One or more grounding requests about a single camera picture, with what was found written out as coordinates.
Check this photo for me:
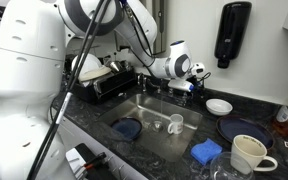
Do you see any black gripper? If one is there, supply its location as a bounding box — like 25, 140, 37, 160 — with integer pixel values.
189, 75, 206, 92

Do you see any chrome faucet lever handle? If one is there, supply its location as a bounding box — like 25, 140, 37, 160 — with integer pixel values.
147, 79, 162, 92
180, 90, 191, 104

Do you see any white bowl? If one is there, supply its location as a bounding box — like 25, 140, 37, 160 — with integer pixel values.
205, 98, 234, 117

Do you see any small white mug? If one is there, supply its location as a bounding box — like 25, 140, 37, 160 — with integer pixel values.
167, 113, 184, 135

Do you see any small chrome side tap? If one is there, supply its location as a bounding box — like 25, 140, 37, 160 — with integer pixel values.
136, 73, 149, 93

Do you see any round metal sink drain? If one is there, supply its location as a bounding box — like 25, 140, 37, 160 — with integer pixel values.
150, 119, 165, 133

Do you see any brown rimmed blue plate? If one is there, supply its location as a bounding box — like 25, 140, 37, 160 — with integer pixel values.
216, 114, 276, 150

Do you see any blue sponge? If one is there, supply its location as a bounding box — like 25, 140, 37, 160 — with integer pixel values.
190, 138, 223, 167

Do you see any steel paper towel dispenser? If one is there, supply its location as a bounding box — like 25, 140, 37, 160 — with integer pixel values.
140, 0, 168, 56

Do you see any stainless steel sink basin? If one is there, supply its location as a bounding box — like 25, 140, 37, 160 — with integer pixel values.
97, 93, 203, 163

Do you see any blue plate without rim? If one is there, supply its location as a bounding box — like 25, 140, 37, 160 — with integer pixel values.
110, 116, 144, 141

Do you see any black dish rack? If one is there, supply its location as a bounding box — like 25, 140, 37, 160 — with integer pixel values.
63, 54, 138, 105

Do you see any large beige mug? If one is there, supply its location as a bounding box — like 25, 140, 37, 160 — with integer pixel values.
230, 134, 279, 173

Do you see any clear glass bowl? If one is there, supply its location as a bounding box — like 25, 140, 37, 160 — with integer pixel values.
209, 151, 256, 180

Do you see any orange dish soap bottle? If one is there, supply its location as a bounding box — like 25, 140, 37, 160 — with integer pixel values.
272, 87, 288, 138

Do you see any cream oval plate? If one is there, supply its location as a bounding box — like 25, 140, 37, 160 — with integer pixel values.
78, 65, 112, 83

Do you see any round white plate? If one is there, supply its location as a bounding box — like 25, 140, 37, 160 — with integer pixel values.
71, 53, 102, 81

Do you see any orange black clamp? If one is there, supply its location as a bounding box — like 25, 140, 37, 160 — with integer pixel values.
83, 151, 108, 172

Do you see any white paper sheet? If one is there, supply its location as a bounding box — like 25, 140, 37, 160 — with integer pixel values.
65, 146, 87, 176

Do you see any black wall soap dispenser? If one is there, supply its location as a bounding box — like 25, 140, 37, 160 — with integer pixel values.
213, 0, 253, 69

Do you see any black cable bundle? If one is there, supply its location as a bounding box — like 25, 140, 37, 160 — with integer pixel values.
26, 0, 113, 180

